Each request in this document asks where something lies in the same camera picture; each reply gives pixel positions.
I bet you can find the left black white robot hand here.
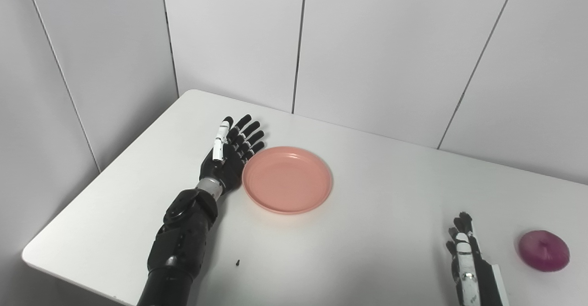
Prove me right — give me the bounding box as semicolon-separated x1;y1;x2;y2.
199;114;266;194

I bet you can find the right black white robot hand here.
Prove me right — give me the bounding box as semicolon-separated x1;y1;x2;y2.
445;212;510;306

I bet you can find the pink round plate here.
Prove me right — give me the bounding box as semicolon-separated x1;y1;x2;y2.
242;146;333;215

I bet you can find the purple red onion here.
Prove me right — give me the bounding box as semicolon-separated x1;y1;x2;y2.
518;230;571;272

